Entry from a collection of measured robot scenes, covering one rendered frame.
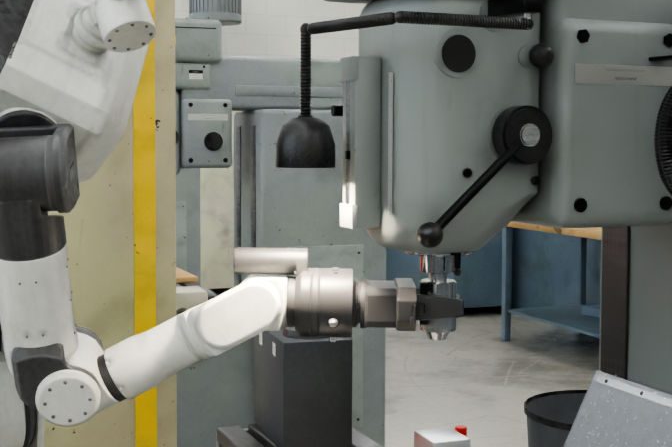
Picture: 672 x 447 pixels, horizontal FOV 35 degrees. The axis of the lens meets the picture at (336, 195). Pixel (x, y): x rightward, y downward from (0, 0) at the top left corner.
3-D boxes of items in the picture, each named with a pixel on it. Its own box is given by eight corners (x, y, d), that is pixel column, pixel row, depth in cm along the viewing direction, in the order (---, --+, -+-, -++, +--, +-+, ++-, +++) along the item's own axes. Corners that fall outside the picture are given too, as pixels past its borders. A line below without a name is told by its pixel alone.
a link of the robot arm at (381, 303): (417, 274, 130) (319, 273, 130) (415, 352, 130) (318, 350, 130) (411, 262, 142) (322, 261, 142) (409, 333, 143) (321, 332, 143)
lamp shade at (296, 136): (263, 166, 128) (263, 115, 128) (311, 166, 133) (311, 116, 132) (299, 168, 122) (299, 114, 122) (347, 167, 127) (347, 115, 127)
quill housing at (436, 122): (411, 259, 123) (413, -19, 121) (342, 243, 142) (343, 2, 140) (550, 253, 130) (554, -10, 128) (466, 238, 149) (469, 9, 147)
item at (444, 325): (414, 328, 138) (414, 286, 138) (447, 326, 139) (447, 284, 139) (427, 334, 134) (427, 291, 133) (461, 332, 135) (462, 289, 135)
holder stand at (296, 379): (282, 455, 174) (282, 334, 173) (253, 421, 195) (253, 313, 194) (352, 449, 177) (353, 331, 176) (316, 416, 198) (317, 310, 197)
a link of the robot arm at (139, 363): (204, 377, 134) (69, 447, 134) (199, 337, 143) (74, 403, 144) (162, 313, 130) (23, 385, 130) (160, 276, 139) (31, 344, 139)
